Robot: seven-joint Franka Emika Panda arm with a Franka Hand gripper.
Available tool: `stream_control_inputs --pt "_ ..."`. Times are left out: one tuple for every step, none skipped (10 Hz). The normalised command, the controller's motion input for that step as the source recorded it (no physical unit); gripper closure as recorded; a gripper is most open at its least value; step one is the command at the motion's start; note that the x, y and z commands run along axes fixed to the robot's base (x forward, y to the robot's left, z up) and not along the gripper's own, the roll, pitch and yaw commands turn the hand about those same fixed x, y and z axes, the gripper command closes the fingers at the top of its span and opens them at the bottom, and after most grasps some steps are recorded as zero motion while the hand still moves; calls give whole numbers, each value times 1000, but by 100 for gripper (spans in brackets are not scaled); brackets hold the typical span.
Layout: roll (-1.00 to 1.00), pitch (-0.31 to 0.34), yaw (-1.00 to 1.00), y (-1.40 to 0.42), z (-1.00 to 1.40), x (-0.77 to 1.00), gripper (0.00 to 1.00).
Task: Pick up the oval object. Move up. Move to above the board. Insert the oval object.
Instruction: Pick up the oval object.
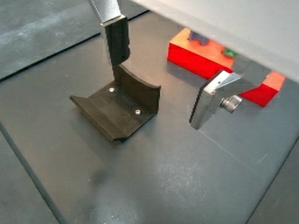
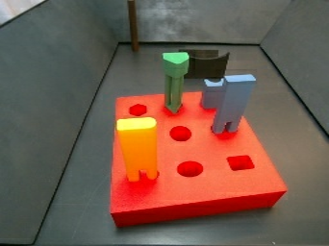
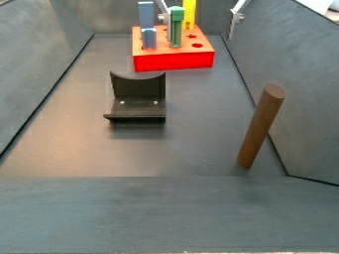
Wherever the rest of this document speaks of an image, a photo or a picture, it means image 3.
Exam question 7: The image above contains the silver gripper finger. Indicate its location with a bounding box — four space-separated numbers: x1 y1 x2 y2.
155 0 171 40
227 0 251 41

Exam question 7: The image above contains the brown oval peg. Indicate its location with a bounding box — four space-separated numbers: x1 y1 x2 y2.
238 83 286 169

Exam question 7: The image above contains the red peg board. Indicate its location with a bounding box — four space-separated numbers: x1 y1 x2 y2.
132 25 215 71

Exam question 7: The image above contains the green peg block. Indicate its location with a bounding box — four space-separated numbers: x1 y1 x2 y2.
170 6 184 48

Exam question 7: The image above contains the tall blue peg block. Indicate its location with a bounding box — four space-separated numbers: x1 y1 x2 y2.
138 1 154 29

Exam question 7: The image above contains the short blue peg block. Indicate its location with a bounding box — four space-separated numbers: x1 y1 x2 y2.
140 28 156 49

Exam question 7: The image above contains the yellow peg block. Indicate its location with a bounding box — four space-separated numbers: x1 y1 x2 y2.
183 0 196 30

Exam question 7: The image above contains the black curved bracket stand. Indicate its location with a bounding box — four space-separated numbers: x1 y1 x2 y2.
103 72 167 121

